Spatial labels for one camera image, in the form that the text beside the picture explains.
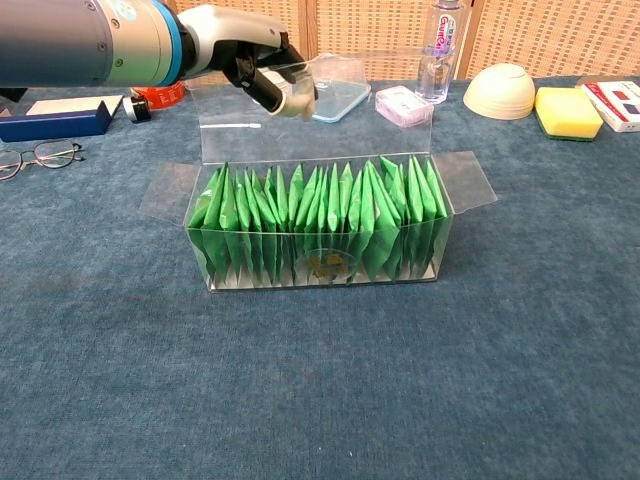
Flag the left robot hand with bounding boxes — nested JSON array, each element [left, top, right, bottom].
[[177, 5, 320, 123]]

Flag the clear plastic box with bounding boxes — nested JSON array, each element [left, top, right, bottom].
[[138, 59, 500, 296]]

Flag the blue and white box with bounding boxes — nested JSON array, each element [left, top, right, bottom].
[[0, 93, 125, 144]]

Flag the red white card box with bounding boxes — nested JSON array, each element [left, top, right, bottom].
[[574, 75, 640, 134]]

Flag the red canister orange lid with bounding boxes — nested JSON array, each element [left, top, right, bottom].
[[130, 82, 187, 111]]

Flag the small black round object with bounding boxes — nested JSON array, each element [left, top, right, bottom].
[[122, 94, 153, 124]]

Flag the clear plastic food container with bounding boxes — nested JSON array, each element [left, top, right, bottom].
[[279, 52, 374, 125]]

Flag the purple white lens case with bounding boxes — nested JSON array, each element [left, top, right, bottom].
[[374, 85, 435, 130]]

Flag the clear water bottle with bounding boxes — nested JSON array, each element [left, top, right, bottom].
[[414, 0, 469, 105]]

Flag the beige upturned bowl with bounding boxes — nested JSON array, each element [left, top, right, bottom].
[[462, 63, 536, 121]]

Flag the blue table cloth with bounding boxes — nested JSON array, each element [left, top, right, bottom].
[[0, 74, 640, 480]]

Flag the yellow sponge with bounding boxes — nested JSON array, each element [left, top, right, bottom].
[[533, 86, 605, 142]]

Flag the thin frame eyeglasses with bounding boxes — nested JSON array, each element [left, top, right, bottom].
[[0, 139, 86, 182]]

